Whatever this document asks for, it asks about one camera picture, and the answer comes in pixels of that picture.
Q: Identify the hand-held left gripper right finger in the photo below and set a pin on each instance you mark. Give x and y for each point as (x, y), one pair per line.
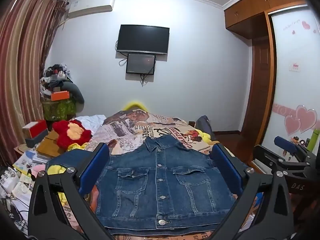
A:
(228, 171)

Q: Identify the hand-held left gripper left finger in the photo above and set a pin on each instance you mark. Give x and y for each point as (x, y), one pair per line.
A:
(93, 170)

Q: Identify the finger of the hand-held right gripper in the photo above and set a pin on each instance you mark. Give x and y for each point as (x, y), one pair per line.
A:
(266, 158)
(285, 145)

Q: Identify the blue denim jacket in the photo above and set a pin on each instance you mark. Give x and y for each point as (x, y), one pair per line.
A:
(160, 180)

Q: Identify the pile of clothes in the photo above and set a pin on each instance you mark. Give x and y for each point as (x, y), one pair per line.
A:
(56, 76)

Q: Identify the green bottle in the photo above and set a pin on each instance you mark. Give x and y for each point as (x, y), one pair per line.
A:
(313, 140)

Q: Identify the red plush toy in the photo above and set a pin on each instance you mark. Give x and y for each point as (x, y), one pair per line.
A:
(68, 132)

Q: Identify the white heart-sticker wardrobe door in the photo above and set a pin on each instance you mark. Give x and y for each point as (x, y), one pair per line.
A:
(292, 100)

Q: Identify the white cloth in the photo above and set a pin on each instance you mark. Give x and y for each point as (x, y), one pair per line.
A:
(87, 122)

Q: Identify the dark blue bag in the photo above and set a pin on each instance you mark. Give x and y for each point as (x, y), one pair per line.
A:
(203, 127)

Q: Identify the brown cardboard box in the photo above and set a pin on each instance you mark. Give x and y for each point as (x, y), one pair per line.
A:
(48, 146)

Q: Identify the newspaper printed blanket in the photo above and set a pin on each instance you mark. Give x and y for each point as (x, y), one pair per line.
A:
(130, 130)

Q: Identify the pink cloth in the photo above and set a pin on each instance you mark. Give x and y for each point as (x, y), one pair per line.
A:
(37, 170)

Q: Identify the dark grey box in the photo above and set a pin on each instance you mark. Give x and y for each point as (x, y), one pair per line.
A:
(37, 140)

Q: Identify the wooden door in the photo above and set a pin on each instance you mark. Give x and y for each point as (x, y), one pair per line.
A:
(257, 85)

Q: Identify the green patterned cloth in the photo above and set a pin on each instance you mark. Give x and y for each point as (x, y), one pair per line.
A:
(58, 110)

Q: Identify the red box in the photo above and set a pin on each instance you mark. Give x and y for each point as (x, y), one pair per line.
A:
(35, 127)

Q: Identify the yellow chair back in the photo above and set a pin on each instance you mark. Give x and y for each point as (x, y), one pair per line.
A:
(133, 105)

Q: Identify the pile of papers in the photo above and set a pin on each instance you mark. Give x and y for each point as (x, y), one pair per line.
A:
(17, 180)

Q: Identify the dark grey cushion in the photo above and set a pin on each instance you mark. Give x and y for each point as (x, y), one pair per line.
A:
(76, 93)

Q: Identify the orange box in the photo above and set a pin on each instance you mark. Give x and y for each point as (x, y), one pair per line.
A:
(60, 95)

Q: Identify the small black monitor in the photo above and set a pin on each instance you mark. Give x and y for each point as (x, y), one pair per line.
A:
(140, 63)

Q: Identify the striped brown curtain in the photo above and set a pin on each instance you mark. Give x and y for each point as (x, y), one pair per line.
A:
(22, 67)

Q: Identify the wooden wardrobe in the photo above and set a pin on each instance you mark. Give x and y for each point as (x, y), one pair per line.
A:
(252, 7)

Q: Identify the white air conditioner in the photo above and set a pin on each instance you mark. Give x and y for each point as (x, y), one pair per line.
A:
(91, 5)

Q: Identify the black wall television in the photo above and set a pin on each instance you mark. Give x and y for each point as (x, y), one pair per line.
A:
(143, 39)

